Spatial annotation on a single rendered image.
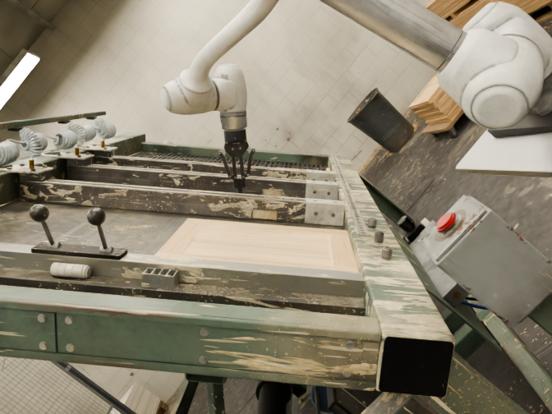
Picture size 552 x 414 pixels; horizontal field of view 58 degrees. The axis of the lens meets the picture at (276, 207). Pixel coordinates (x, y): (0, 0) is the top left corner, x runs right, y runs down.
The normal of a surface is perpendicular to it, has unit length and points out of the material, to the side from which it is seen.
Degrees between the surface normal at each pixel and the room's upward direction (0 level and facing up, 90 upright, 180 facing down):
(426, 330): 54
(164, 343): 90
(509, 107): 97
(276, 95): 90
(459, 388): 90
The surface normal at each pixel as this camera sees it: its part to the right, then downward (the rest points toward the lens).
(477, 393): -0.06, 0.23
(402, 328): 0.07, -0.97
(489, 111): -0.29, 0.68
